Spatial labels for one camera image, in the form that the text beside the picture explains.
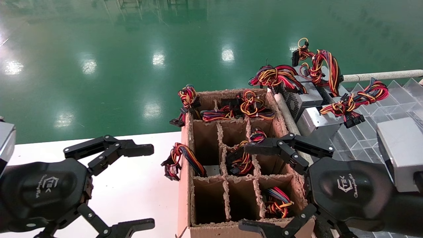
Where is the grey power supply with cables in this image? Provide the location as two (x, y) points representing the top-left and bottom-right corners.
(237, 89), (275, 120)
(226, 140), (255, 176)
(296, 78), (389, 143)
(263, 187), (294, 219)
(248, 64), (324, 123)
(299, 50), (348, 106)
(161, 143), (221, 181)
(291, 37), (315, 67)
(292, 65), (313, 83)
(169, 84), (201, 128)
(200, 99), (236, 123)
(250, 128), (267, 144)

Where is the long white rail pipe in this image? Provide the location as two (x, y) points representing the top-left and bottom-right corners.
(274, 93), (314, 164)

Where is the transparent plastic grid tray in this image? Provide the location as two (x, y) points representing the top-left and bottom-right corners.
(326, 78), (423, 238)

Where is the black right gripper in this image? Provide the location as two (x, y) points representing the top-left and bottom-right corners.
(239, 133), (397, 238)

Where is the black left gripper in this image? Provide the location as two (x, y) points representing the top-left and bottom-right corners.
(0, 135), (156, 238)

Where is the short white rail pipe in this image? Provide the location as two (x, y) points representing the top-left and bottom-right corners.
(342, 69), (423, 83)

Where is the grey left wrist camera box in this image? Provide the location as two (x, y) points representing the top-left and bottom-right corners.
(0, 121), (16, 177)

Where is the cardboard box with dividers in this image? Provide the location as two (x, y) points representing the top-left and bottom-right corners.
(177, 88), (316, 238)

